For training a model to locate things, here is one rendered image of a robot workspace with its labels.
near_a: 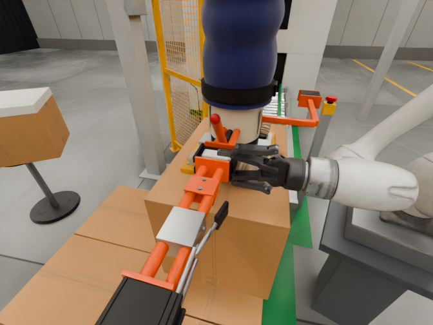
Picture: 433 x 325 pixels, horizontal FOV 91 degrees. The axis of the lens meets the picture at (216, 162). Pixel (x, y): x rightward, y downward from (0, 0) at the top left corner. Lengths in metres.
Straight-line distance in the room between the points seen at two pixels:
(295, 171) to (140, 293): 0.35
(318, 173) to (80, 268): 1.09
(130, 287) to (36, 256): 1.90
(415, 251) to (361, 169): 0.60
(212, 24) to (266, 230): 0.52
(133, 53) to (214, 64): 1.39
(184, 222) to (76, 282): 0.89
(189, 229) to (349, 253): 0.76
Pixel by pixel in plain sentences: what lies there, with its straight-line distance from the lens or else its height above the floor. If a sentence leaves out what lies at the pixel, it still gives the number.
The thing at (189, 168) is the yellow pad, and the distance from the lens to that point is 0.69.
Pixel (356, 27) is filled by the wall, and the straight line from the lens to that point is 10.34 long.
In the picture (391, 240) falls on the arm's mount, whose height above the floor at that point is 0.83.
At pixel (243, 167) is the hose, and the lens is 0.59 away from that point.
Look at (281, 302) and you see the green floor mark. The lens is 1.66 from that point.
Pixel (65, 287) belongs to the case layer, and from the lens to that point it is 1.23.
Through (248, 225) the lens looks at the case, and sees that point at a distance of 0.58.
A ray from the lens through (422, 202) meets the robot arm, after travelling 1.02.
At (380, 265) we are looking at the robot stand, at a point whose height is 0.75.
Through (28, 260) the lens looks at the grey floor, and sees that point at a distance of 2.22.
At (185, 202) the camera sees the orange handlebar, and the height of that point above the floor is 1.21.
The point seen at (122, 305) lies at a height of 1.22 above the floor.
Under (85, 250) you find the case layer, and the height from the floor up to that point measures 0.54.
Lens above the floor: 1.50
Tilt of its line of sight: 36 degrees down
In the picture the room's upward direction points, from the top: straight up
